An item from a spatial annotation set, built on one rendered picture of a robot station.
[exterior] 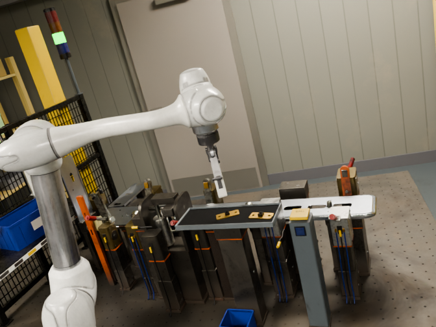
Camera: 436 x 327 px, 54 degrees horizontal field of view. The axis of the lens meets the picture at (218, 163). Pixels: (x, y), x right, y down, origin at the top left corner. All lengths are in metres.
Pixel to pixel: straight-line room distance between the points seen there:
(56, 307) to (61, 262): 0.20
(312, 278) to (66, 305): 0.83
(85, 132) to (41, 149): 0.14
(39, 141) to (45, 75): 1.39
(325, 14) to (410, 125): 1.32
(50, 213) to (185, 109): 0.67
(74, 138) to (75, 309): 0.57
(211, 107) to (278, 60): 3.07
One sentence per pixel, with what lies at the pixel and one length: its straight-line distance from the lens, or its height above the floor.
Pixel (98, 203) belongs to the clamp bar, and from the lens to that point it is 2.04.
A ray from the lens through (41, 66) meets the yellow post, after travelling 2.76.
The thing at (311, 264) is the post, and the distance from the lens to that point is 1.53.
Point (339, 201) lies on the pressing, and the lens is 1.85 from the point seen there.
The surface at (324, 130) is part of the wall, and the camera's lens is 4.38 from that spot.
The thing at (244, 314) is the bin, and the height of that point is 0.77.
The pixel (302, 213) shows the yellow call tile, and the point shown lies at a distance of 1.47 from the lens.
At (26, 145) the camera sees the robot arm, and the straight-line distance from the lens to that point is 1.41.
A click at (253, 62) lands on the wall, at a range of 4.25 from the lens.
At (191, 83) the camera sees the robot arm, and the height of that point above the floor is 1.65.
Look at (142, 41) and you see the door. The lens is 4.42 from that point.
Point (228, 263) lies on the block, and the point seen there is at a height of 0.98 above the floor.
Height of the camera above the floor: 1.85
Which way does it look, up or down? 19 degrees down
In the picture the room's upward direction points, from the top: 14 degrees counter-clockwise
